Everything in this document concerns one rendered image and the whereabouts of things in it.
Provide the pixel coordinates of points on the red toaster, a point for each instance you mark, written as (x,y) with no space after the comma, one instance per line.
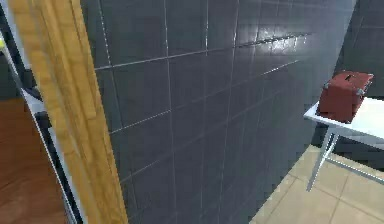
(340,96)

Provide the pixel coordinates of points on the white metal table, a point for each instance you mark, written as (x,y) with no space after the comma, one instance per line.
(366,120)

